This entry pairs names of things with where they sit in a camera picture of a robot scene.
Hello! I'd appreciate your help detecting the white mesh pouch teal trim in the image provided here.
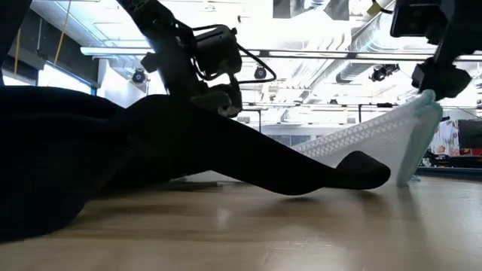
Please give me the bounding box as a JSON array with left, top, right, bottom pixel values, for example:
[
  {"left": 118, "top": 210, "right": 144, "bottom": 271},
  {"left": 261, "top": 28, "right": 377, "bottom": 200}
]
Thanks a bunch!
[{"left": 184, "top": 89, "right": 444, "bottom": 189}]

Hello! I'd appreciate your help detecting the black backpack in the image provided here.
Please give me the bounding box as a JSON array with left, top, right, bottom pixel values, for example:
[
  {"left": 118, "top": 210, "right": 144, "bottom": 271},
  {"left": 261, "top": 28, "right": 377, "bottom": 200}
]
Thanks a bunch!
[{"left": 0, "top": 85, "right": 392, "bottom": 244}]

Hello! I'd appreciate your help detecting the dark ceiling panel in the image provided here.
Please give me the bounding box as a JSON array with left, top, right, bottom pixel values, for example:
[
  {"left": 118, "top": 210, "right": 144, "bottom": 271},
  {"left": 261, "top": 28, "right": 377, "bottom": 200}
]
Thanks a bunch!
[{"left": 273, "top": 0, "right": 349, "bottom": 22}]

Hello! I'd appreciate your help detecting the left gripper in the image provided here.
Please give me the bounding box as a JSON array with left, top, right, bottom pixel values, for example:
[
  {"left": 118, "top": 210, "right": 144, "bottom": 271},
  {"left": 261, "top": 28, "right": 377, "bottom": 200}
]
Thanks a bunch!
[{"left": 142, "top": 22, "right": 244, "bottom": 118}]

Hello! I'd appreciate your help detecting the long ceiling light bar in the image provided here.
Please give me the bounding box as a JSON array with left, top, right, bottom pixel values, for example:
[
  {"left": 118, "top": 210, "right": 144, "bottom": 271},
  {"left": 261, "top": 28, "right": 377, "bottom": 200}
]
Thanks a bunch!
[{"left": 80, "top": 47, "right": 482, "bottom": 63}]

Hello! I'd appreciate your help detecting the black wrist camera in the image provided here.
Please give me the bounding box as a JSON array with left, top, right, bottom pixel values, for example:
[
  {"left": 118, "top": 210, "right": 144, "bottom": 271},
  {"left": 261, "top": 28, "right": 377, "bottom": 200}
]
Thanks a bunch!
[
  {"left": 194, "top": 24, "right": 244, "bottom": 76},
  {"left": 390, "top": 0, "right": 449, "bottom": 38}
]

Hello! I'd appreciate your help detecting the black ceiling spotlight cluster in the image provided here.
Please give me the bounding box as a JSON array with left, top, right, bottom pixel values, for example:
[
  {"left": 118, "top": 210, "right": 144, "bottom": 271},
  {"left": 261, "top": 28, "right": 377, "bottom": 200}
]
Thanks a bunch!
[{"left": 368, "top": 62, "right": 401, "bottom": 83}]

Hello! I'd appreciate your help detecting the yellow hanging strap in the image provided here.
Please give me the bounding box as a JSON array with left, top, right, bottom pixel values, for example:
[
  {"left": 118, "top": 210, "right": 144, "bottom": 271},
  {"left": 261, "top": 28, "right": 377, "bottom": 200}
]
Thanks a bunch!
[
  {"left": 14, "top": 28, "right": 22, "bottom": 75},
  {"left": 53, "top": 0, "right": 72, "bottom": 65}
]

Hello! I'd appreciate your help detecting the silver ventilation duct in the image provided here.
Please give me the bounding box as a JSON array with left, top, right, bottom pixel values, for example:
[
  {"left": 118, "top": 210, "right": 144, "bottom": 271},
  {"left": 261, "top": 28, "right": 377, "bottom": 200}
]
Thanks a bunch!
[{"left": 334, "top": 14, "right": 400, "bottom": 84}]

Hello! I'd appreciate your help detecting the floral patterned cloth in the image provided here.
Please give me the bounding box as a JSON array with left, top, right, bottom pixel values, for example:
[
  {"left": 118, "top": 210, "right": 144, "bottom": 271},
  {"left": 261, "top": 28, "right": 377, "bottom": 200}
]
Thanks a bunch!
[{"left": 429, "top": 119, "right": 459, "bottom": 157}]

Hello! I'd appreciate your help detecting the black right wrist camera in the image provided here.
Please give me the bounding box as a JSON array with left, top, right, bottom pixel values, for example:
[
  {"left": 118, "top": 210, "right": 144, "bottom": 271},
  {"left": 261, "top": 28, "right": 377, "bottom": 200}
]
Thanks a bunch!
[{"left": 390, "top": 0, "right": 449, "bottom": 38}]

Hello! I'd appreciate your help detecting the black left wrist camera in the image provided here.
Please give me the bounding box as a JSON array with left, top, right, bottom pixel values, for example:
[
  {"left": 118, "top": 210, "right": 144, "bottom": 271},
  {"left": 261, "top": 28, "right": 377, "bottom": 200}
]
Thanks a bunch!
[{"left": 194, "top": 24, "right": 244, "bottom": 76}]

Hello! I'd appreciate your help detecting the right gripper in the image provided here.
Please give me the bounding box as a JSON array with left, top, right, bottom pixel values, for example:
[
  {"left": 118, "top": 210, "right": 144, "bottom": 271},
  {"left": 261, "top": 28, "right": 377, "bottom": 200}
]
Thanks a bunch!
[{"left": 410, "top": 0, "right": 482, "bottom": 102}]

